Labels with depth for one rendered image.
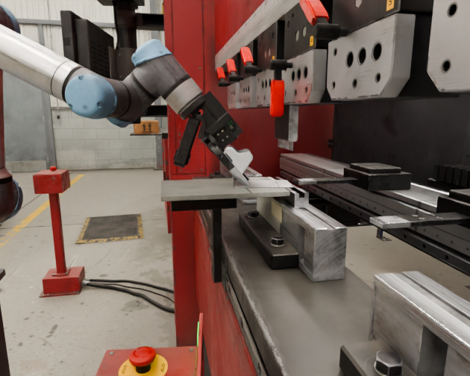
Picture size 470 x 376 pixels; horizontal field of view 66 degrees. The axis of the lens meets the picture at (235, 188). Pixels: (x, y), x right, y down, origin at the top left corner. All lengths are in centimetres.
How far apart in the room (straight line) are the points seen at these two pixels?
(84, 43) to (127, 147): 621
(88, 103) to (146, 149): 731
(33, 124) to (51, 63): 750
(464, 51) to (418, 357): 29
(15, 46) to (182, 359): 61
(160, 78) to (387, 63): 50
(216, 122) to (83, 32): 120
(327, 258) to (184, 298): 129
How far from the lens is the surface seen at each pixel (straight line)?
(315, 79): 59
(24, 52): 79
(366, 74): 45
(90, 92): 69
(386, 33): 43
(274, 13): 82
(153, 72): 80
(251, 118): 169
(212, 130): 78
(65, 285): 268
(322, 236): 63
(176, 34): 168
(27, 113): 827
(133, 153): 800
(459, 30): 35
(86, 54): 187
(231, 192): 74
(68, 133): 814
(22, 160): 838
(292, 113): 79
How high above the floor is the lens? 116
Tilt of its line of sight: 12 degrees down
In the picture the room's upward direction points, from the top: straight up
